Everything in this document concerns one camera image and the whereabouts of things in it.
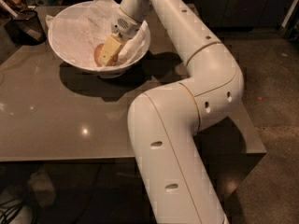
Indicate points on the white paper liner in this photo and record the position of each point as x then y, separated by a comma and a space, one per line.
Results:
81, 25

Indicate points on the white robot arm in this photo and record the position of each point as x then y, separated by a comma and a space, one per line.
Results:
163, 121

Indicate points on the white cloth under table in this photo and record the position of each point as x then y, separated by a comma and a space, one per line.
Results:
42, 187

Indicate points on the black mesh pen holder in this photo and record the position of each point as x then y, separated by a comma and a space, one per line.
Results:
28, 29

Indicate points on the white bowl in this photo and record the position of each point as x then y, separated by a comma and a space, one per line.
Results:
65, 25

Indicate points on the items in pen holder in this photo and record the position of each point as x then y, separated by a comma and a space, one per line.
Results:
9, 3

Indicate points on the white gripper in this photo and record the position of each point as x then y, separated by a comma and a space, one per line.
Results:
122, 26

